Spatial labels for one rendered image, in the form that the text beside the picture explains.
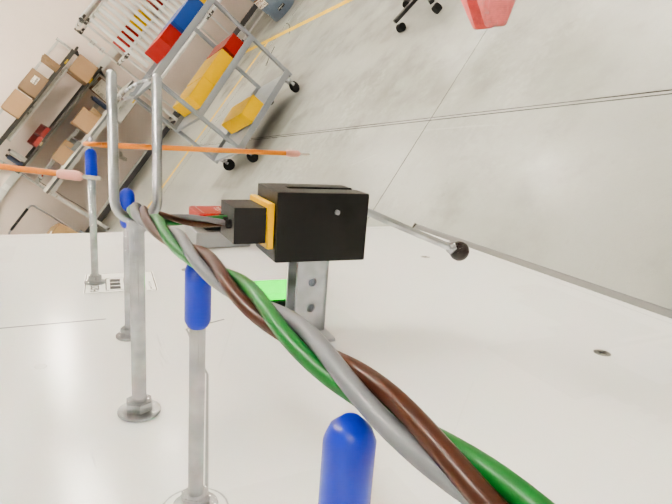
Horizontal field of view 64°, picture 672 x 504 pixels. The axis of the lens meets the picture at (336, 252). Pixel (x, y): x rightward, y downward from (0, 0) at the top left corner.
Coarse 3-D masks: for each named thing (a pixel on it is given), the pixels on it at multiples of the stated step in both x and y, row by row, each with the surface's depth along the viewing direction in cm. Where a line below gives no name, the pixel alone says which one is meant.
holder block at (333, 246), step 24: (264, 192) 31; (288, 192) 29; (312, 192) 30; (336, 192) 31; (360, 192) 31; (288, 216) 30; (312, 216) 30; (336, 216) 31; (360, 216) 31; (288, 240) 30; (312, 240) 30; (336, 240) 31; (360, 240) 32
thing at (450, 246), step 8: (368, 208) 34; (376, 216) 34; (384, 216) 34; (392, 224) 34; (400, 224) 35; (408, 232) 35; (416, 232) 35; (424, 232) 36; (432, 240) 36; (440, 240) 36; (448, 248) 37; (456, 248) 37
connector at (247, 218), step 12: (228, 204) 30; (240, 204) 30; (252, 204) 30; (228, 216) 30; (240, 216) 29; (252, 216) 29; (264, 216) 30; (228, 228) 30; (240, 228) 29; (252, 228) 29; (264, 228) 30; (240, 240) 29; (252, 240) 30; (264, 240) 30
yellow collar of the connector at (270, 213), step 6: (252, 198) 32; (258, 198) 31; (264, 204) 30; (270, 204) 29; (270, 210) 29; (270, 216) 29; (270, 222) 29; (270, 228) 30; (270, 234) 30; (270, 240) 30; (264, 246) 30; (270, 246) 30
